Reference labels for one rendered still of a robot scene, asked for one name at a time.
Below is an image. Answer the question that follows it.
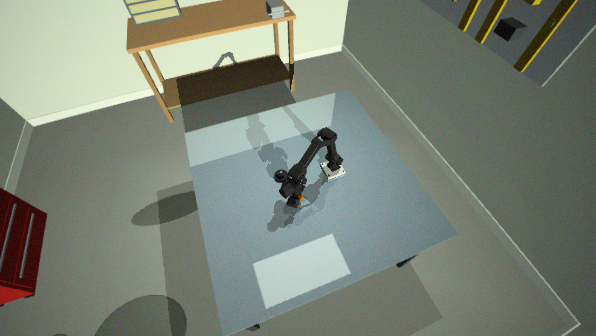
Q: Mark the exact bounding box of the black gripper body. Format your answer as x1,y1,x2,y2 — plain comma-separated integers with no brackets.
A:
287,177,307,208

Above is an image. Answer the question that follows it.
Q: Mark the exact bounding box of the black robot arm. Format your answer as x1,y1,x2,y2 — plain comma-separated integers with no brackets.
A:
279,127,344,199

